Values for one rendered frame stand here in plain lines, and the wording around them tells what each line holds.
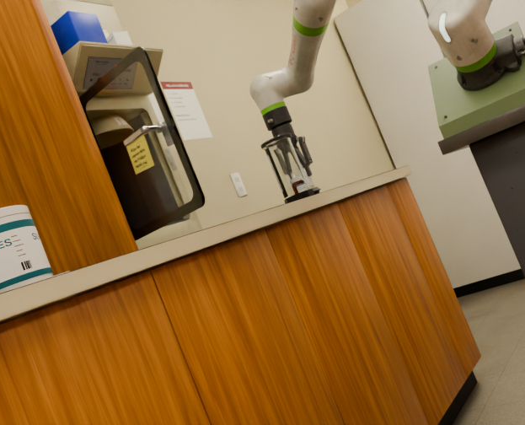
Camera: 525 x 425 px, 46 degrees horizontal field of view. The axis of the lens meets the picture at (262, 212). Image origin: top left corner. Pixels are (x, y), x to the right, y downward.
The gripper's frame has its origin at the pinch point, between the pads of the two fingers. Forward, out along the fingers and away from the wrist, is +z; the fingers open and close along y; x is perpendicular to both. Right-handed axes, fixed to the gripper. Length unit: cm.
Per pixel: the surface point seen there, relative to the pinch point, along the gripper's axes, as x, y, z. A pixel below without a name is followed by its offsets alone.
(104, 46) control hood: -68, -2, -48
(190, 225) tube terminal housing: -49, -13, 2
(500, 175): -10, 64, 22
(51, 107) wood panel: -84, -11, -36
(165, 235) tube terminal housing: -60, -13, 3
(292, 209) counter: -40.9, 16.6, 9.6
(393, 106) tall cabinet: 235, -42, -40
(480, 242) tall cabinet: 235, -23, 69
